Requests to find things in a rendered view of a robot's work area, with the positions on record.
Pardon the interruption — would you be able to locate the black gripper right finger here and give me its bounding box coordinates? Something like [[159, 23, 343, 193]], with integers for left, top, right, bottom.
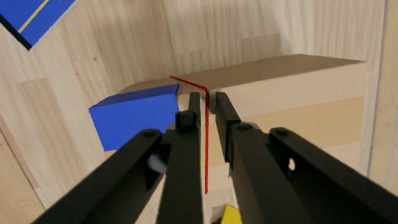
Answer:
[[215, 92, 398, 224]]

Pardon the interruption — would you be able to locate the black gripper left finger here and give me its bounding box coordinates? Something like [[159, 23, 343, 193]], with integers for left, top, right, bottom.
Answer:
[[30, 92, 204, 224]]

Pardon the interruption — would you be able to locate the blue notebook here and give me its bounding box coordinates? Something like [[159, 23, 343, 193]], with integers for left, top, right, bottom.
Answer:
[[0, 0, 79, 52]]

